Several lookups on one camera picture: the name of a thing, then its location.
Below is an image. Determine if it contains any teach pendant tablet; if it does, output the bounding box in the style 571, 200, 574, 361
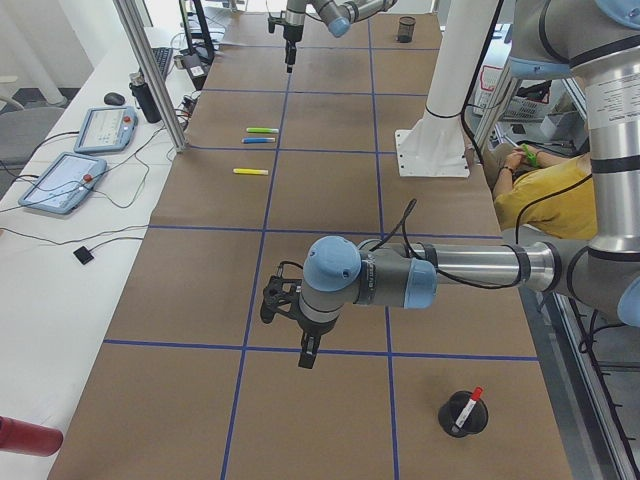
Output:
18, 152, 107, 215
74, 106, 138, 155

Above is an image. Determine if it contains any black keyboard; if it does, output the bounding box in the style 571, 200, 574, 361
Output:
152, 47, 173, 79

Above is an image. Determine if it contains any blue highlighter marker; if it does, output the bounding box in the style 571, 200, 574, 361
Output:
242, 137, 277, 145

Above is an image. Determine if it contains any yellow highlighter marker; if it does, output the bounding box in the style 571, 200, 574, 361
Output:
232, 168, 269, 176

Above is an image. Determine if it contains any black water bottle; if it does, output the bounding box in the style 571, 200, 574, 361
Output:
129, 71, 161, 124

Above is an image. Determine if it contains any black mesh cup left side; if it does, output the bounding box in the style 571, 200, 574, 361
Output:
438, 390, 489, 438

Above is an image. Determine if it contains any green highlighter marker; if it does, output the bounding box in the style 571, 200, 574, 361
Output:
245, 127, 279, 135

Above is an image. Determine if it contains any aluminium frame post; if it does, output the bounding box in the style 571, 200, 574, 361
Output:
113, 0, 186, 153

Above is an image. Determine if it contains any red and white marker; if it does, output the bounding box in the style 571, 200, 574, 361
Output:
452, 386, 484, 433

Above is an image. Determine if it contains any red bottle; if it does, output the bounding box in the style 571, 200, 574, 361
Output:
1, 417, 63, 457

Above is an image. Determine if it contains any far teach pendant tablet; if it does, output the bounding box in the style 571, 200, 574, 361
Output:
74, 106, 138, 155

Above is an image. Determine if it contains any black mesh cup right side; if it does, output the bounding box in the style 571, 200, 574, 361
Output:
396, 16, 416, 43

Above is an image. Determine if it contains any seated person yellow shirt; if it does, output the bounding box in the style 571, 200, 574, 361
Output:
483, 143, 597, 240

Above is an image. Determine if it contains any small black square device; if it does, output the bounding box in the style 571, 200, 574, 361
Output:
73, 246, 94, 265

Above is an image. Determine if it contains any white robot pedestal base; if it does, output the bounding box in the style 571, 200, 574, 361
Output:
395, 0, 501, 178

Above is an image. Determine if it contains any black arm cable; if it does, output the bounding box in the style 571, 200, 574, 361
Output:
379, 0, 601, 290

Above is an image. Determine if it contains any near teach pendant tablet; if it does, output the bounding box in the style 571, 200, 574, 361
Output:
18, 152, 107, 215

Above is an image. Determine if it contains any black mesh cup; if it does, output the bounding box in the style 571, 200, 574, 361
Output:
396, 16, 416, 43
438, 390, 489, 438

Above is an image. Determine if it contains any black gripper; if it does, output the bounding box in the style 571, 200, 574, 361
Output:
268, 12, 303, 74
298, 324, 335, 369

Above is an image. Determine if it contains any black computer mouse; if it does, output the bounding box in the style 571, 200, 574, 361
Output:
103, 92, 126, 106

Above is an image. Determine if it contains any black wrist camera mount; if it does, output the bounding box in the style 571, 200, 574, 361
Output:
260, 260, 303, 324

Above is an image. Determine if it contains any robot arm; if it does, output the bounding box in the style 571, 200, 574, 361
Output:
292, 1, 639, 368
268, 0, 397, 73

